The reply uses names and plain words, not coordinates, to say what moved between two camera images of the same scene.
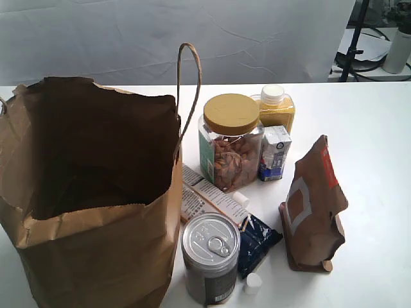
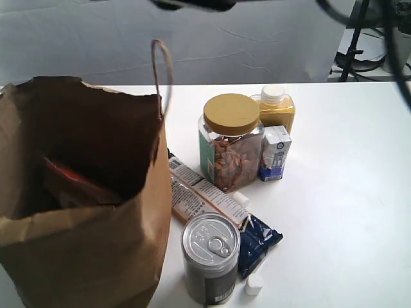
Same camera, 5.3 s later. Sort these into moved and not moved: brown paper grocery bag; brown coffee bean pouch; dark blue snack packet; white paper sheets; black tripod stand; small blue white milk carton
Moved: brown paper grocery bag; brown coffee bean pouch
Not moved: dark blue snack packet; small blue white milk carton; black tripod stand; white paper sheets
